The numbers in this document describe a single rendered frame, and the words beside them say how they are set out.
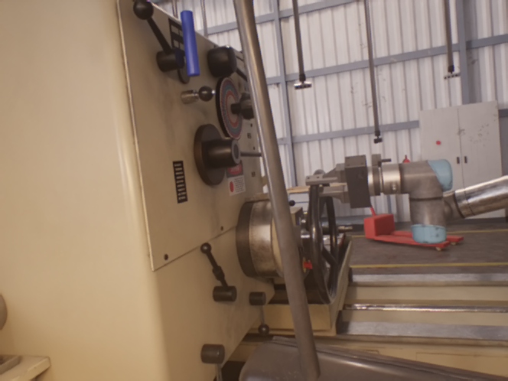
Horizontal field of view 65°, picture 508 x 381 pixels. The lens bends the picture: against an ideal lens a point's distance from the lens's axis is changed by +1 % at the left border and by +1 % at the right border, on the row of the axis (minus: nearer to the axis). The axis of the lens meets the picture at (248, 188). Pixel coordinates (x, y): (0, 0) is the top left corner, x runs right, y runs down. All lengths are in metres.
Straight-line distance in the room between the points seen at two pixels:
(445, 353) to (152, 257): 1.41
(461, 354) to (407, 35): 7.43
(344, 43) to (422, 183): 7.84
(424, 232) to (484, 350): 0.97
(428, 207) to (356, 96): 7.63
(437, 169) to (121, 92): 0.69
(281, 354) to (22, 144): 0.60
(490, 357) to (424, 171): 1.06
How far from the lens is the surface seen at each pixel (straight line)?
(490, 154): 8.09
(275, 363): 0.52
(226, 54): 1.04
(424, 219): 1.01
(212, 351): 0.91
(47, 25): 0.83
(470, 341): 1.93
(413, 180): 0.99
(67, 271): 0.83
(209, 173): 0.91
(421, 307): 2.30
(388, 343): 1.91
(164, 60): 0.81
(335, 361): 0.50
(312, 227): 0.97
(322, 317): 1.65
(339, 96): 8.59
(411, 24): 8.80
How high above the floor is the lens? 1.53
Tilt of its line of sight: 4 degrees down
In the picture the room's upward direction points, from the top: 6 degrees counter-clockwise
